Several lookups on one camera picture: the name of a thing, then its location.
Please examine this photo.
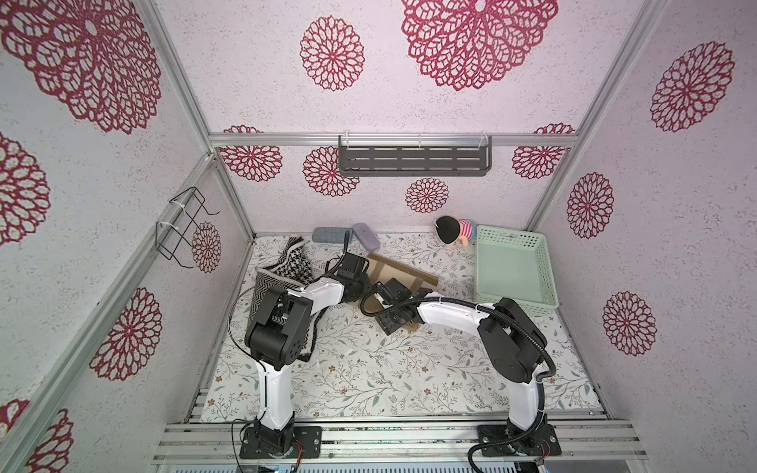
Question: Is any black white knitted scarf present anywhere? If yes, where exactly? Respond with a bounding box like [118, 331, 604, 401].
[246, 235, 317, 363]

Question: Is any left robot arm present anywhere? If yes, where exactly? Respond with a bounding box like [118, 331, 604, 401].
[244, 252, 371, 431]

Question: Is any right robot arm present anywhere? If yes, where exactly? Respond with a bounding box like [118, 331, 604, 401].
[360, 279, 557, 434]

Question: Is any mint green plastic basket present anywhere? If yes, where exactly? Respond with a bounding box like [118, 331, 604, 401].
[474, 225, 560, 318]

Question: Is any lilac oval case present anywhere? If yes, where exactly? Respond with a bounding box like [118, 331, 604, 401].
[352, 223, 380, 252]

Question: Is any grey rectangular case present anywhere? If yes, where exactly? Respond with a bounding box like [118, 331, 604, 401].
[311, 227, 352, 244]

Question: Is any floral table mat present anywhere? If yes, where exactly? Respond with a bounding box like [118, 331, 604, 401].
[192, 233, 602, 423]

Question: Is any doll with black hair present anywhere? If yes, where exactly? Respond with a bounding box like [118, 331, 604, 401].
[435, 216, 477, 248]

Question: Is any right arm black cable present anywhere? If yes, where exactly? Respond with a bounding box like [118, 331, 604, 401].
[359, 292, 558, 473]

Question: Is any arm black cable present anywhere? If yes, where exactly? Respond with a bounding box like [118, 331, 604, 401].
[359, 292, 558, 473]
[227, 229, 353, 473]

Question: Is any dark grey wall shelf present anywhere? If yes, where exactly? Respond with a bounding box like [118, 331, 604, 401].
[337, 135, 492, 177]

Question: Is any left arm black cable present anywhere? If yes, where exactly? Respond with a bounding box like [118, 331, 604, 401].
[227, 229, 353, 473]

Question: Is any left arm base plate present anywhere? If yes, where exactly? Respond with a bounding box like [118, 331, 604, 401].
[239, 424, 323, 459]

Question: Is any aluminium front rail frame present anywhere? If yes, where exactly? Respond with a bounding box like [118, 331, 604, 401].
[152, 415, 648, 465]

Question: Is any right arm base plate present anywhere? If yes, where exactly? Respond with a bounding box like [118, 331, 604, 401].
[477, 423, 562, 457]

